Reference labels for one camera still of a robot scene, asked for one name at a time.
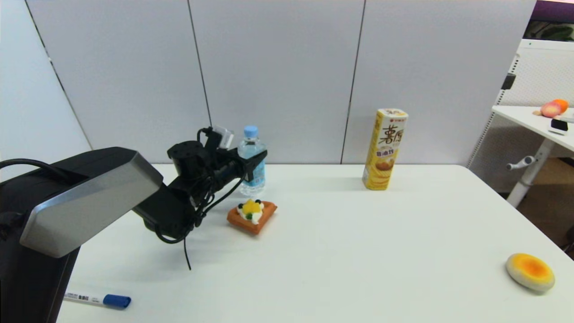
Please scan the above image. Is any clear soda water bottle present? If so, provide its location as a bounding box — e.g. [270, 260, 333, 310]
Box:
[237, 125, 267, 197]

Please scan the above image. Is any toy waffle with fruit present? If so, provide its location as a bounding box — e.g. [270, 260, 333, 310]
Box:
[226, 199, 278, 236]

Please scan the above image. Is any yellow potato chips box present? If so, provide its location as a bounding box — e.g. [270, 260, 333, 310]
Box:
[361, 108, 409, 191]

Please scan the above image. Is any white marker with blue cap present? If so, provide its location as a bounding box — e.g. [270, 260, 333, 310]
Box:
[64, 292, 132, 309]

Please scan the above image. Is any white side table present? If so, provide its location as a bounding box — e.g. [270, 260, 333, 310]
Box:
[491, 105, 574, 208]

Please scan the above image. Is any round yellow toy bun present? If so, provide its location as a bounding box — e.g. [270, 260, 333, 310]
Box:
[506, 253, 556, 293]

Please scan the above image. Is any white perforated panel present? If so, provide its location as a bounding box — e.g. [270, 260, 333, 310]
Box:
[466, 39, 574, 193]

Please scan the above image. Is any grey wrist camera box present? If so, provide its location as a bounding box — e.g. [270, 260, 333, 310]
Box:
[211, 126, 235, 149]

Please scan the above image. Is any thin black cable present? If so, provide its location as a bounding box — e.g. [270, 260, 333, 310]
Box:
[155, 173, 247, 271]

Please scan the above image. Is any thick black cable loop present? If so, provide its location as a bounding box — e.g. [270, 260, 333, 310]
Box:
[0, 159, 68, 180]

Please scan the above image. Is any grey table crank handle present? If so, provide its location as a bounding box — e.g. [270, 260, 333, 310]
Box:
[506, 156, 537, 171]

